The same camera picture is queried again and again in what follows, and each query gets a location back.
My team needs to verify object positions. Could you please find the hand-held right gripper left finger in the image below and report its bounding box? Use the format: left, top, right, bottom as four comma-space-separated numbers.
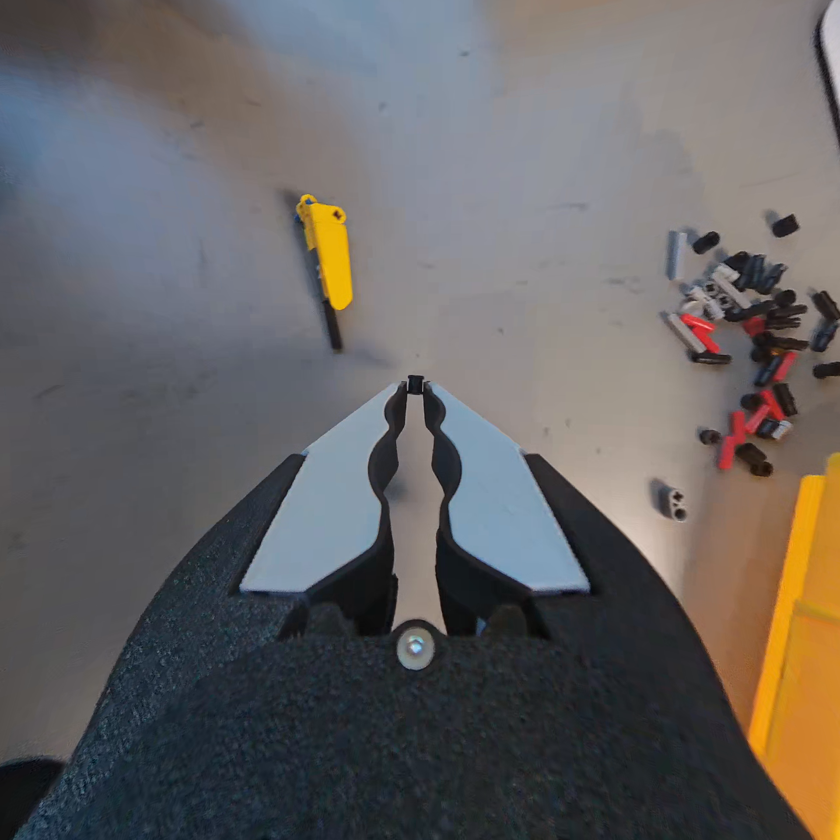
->
238, 382, 409, 636

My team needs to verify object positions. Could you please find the white book stand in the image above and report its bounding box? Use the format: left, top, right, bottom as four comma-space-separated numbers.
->
814, 0, 840, 153

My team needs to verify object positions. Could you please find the pile of black red pieces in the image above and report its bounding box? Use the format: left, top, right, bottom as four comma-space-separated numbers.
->
659, 226, 840, 479

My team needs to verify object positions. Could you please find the yellow brick arm with axle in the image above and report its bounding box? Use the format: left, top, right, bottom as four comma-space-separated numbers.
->
294, 193, 355, 353

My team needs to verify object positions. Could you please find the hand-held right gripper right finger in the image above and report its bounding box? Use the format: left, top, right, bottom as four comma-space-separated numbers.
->
422, 382, 592, 636

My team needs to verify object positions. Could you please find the grey two-hole brick connector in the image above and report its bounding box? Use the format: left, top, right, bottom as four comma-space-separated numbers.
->
655, 479, 690, 524

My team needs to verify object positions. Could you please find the grey desk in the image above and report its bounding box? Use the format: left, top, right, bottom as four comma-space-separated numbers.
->
0, 0, 840, 840

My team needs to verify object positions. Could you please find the yellow storage bin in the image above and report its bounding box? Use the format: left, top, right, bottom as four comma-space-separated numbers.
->
748, 451, 840, 840

